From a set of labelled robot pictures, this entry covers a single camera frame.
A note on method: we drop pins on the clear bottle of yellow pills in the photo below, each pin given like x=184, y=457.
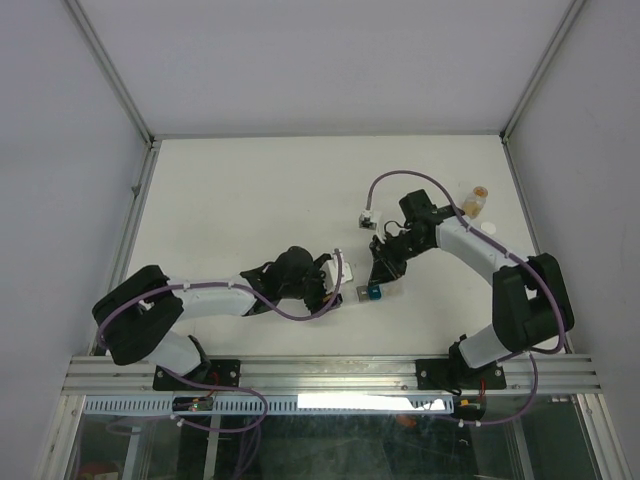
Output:
x=475, y=202

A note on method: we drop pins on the weekly pill organizer strip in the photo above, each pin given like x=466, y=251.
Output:
x=379, y=292

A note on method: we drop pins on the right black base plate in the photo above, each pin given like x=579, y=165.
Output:
x=443, y=374

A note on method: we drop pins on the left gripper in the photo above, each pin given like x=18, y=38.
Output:
x=317, y=304

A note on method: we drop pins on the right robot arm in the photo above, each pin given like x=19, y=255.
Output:
x=529, y=304

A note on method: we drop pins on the aluminium mounting rail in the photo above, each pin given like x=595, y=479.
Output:
x=565, y=374

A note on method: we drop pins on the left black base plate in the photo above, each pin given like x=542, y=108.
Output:
x=224, y=372

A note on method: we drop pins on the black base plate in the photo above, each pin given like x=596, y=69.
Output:
x=224, y=372
x=443, y=374

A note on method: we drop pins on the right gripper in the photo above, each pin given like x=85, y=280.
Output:
x=385, y=266

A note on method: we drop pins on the slotted cable duct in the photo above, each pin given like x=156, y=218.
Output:
x=300, y=404

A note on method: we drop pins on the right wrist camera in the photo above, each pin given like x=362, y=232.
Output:
x=371, y=220

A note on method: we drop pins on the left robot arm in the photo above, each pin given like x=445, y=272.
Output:
x=136, y=319

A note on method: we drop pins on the white blue small bottle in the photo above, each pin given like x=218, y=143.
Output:
x=489, y=228

